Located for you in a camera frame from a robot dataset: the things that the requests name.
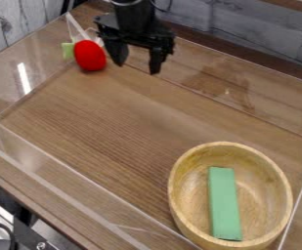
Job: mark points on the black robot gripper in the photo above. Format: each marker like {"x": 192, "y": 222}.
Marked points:
{"x": 155, "y": 37}

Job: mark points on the green rectangular block stick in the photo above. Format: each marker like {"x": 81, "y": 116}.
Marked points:
{"x": 223, "y": 204}

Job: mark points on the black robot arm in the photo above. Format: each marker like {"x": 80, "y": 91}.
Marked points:
{"x": 133, "y": 10}

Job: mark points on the light wooden bowl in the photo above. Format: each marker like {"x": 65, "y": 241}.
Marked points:
{"x": 263, "y": 191}

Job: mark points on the red felt ball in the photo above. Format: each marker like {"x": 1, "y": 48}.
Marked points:
{"x": 89, "y": 56}

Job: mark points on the small pale green piece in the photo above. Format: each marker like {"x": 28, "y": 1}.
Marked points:
{"x": 67, "y": 49}

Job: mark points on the clear acrylic tray enclosure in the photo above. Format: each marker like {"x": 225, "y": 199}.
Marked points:
{"x": 99, "y": 147}

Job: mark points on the black metal bracket with cable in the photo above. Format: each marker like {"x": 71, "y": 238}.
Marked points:
{"x": 20, "y": 237}

